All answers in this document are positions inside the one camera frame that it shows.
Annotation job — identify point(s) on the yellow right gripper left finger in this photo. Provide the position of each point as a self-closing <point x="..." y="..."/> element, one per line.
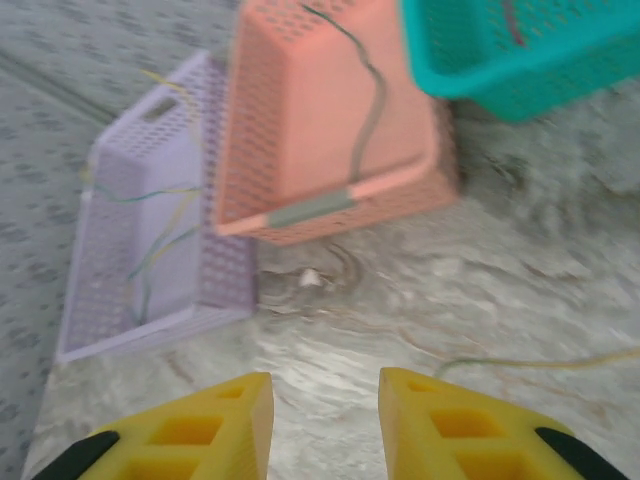
<point x="200" y="450"/>

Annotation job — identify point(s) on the purple plastic basket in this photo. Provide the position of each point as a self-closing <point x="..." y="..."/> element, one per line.
<point x="150" y="165"/>

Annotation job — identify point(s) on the teal plastic basket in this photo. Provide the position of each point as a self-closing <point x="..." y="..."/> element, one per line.
<point x="475" y="85"/>

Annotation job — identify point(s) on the pink plastic basket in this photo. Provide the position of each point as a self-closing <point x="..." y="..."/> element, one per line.
<point x="310" y="100"/>

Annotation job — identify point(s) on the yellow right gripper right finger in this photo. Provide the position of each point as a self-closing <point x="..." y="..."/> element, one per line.
<point x="450" y="450"/>

